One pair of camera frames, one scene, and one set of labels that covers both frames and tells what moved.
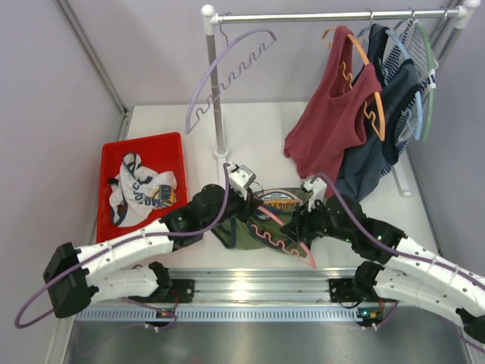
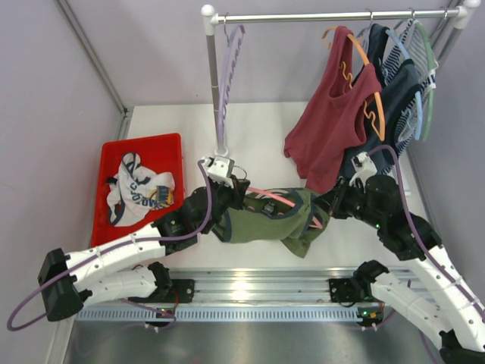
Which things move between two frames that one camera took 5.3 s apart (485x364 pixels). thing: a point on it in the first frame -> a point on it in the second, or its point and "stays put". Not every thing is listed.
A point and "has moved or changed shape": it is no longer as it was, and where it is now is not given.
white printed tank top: [138, 189] stays put
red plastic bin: [161, 154] stays put
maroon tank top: [328, 121] stays put
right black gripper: [301, 218] -> [333, 200]
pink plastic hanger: [272, 216] -> [318, 225]
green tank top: [262, 228] has moved or changed shape
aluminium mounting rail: [252, 287] stays put
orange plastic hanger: [383, 135] stays put
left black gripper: [246, 207] -> [238, 190]
